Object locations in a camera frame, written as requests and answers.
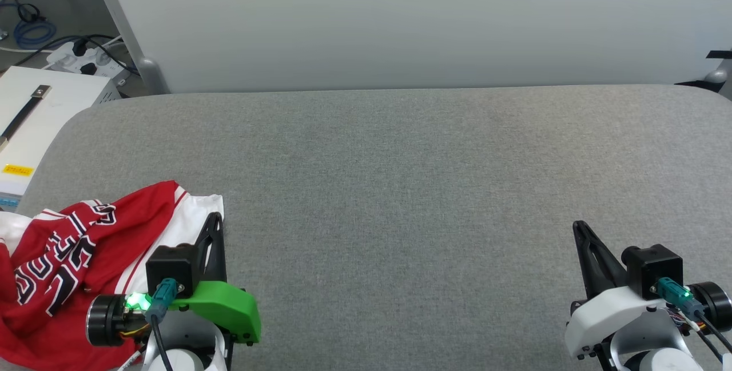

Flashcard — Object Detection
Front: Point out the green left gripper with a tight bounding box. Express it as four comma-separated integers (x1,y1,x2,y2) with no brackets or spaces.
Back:
169,212,262,344

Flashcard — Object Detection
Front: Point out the teal plug camera cable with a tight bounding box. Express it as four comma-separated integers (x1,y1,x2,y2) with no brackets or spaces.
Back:
655,277,732,354
146,278,178,371

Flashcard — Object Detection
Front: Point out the blue coiled cable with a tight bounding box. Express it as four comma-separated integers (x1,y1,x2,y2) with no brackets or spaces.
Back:
13,17,58,49

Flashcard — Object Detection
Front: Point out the teal plug left camera cable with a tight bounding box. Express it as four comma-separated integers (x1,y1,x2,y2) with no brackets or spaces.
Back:
146,278,178,371

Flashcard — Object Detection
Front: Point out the white box with black handle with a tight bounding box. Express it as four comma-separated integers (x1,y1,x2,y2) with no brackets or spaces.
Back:
0,66,122,212

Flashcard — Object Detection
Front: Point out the teal plug right camera cable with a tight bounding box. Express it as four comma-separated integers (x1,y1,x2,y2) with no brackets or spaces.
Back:
655,277,732,354

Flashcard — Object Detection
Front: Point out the black power cable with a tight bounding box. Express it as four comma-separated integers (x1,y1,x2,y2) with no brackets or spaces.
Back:
11,34,141,74

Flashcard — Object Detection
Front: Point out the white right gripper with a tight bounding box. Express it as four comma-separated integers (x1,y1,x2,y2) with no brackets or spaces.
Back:
564,221,667,360

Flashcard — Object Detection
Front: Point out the white partition panel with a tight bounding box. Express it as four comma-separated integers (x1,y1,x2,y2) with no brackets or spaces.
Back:
86,0,732,95

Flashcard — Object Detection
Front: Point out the red white basketball jersey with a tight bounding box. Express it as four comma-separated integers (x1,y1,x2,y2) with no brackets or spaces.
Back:
0,181,225,371

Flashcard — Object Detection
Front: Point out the white power strip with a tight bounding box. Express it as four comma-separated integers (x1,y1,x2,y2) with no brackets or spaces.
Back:
46,39,132,80

